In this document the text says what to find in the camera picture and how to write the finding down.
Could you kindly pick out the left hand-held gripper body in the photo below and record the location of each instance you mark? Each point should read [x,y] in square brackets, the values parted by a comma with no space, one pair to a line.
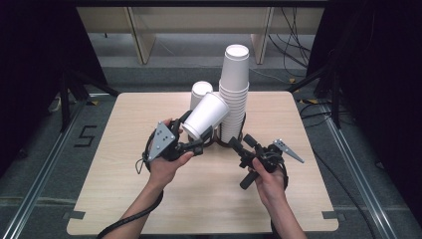
[161,141]

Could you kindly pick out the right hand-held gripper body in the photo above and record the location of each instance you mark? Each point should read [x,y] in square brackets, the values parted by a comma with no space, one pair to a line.
[267,156]

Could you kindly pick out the single white paper cup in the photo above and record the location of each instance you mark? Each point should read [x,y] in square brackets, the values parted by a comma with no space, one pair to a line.
[207,114]

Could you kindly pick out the stack of white paper cups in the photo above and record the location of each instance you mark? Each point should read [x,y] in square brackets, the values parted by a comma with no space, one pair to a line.
[234,83]
[201,91]

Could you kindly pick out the person's left hand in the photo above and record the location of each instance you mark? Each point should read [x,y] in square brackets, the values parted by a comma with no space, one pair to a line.
[164,171]

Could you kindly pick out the person's right hand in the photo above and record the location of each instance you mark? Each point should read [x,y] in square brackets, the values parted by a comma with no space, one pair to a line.
[272,186]

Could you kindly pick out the black tripod stand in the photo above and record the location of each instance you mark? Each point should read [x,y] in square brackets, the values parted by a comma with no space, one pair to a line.
[335,99]
[66,96]

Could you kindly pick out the black tape piece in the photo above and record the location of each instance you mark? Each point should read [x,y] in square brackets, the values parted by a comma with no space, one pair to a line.
[333,215]

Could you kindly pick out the pale background desk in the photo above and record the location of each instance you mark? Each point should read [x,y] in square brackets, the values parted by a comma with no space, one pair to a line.
[199,20]

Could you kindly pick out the metal floor rail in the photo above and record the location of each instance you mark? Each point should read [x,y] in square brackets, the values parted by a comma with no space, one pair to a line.
[358,179]
[43,179]

